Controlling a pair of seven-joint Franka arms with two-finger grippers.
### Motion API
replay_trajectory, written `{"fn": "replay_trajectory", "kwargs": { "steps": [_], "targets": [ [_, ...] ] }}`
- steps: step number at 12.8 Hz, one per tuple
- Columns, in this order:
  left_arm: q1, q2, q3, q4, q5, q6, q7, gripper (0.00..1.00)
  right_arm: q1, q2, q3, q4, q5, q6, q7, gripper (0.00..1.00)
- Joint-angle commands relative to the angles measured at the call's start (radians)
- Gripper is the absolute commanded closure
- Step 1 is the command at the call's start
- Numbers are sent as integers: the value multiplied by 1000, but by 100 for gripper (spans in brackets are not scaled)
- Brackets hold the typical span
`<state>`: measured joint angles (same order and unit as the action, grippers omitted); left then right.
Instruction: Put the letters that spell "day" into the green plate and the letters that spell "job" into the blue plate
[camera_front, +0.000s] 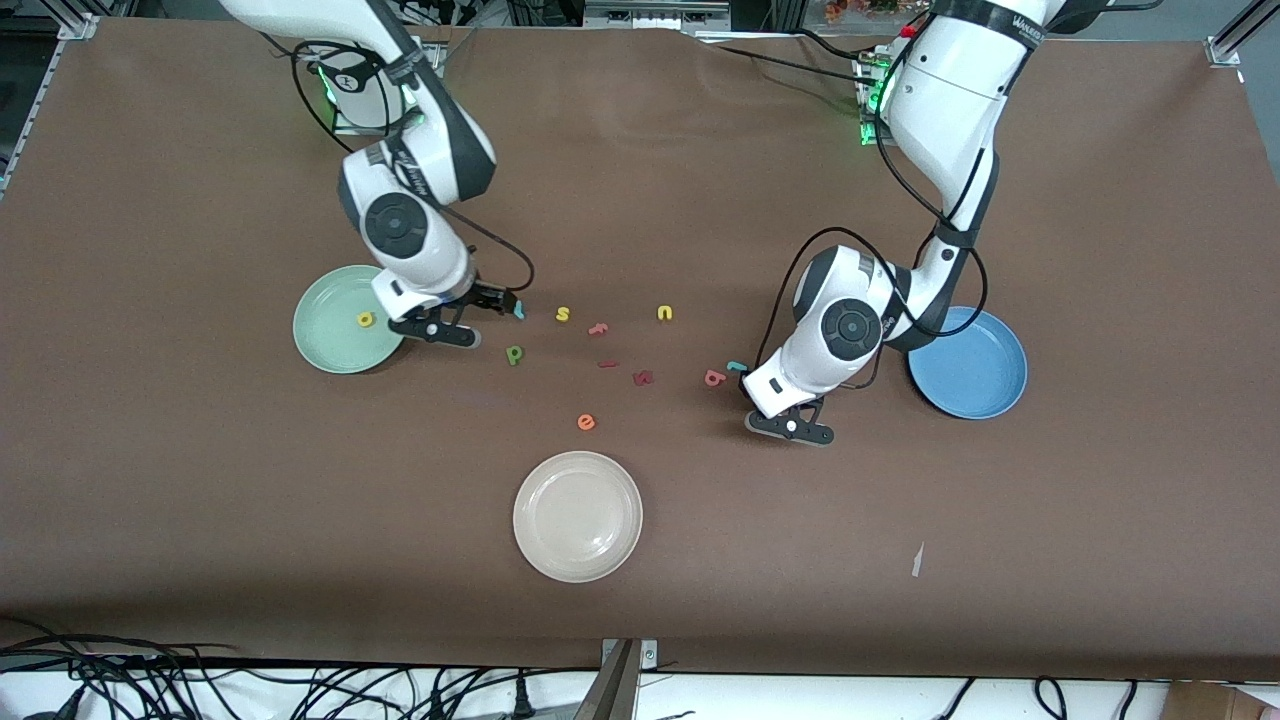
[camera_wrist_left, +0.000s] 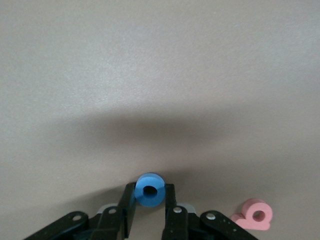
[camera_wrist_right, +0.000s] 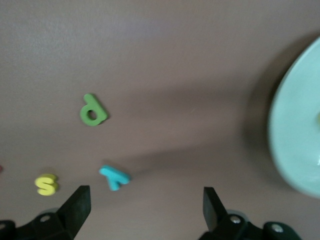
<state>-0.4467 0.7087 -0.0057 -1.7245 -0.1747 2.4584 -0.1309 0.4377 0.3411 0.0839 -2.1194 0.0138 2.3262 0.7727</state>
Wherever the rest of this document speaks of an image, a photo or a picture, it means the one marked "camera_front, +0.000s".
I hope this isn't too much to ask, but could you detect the light green plate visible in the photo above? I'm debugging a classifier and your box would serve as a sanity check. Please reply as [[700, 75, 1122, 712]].
[[292, 264, 412, 375]]

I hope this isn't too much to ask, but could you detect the blue plate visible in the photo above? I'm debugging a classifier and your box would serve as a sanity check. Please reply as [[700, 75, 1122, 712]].
[[907, 306, 1029, 420]]

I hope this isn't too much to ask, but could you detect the brown table cover sheet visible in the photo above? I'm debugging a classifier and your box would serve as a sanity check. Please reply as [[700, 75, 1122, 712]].
[[0, 15, 1280, 683]]

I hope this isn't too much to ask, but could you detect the beige plate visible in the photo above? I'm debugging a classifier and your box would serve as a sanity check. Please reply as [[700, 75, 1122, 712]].
[[512, 451, 644, 584]]

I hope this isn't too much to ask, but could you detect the grey metal box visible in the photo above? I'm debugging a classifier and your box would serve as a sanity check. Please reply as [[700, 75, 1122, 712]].
[[583, 0, 733, 31]]

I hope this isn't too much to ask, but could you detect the cardboard box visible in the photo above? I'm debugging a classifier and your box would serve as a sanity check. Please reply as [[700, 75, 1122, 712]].
[[1165, 680, 1280, 720]]

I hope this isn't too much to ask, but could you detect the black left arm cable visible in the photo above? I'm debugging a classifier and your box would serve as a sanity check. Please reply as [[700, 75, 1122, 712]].
[[755, 40, 991, 391]]

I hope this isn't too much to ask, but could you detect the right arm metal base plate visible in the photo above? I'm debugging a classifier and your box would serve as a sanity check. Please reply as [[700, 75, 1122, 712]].
[[332, 40, 446, 136]]

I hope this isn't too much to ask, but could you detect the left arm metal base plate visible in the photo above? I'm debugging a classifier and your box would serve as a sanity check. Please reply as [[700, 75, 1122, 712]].
[[855, 50, 891, 148]]

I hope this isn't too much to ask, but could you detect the metal corner bracket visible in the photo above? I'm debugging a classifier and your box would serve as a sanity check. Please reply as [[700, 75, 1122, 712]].
[[600, 638, 659, 673]]

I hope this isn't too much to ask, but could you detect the black base cable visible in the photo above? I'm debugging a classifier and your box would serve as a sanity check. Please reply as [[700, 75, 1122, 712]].
[[700, 28, 881, 93]]

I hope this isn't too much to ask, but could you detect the grey camera stand pole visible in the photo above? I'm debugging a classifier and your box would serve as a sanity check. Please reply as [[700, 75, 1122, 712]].
[[570, 642, 641, 720]]

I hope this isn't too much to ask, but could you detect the aluminium frame profile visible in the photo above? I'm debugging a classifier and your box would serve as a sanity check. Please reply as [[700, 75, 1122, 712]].
[[0, 10, 101, 201], [1205, 0, 1280, 69]]

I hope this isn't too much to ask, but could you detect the black cable tangle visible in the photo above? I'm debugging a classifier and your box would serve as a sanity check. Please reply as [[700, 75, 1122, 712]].
[[0, 615, 601, 720]]

